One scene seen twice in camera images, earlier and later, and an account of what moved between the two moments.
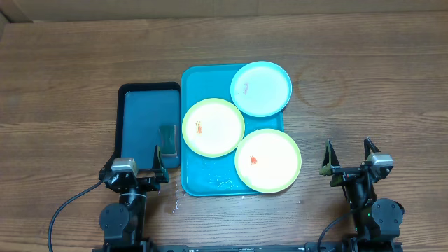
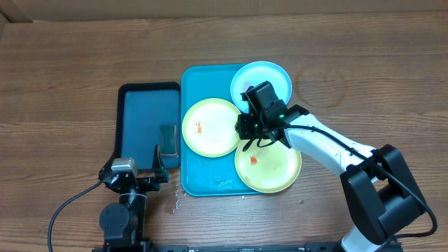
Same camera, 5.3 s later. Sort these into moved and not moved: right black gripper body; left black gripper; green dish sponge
Moved: right black gripper body
Not moved: left black gripper; green dish sponge
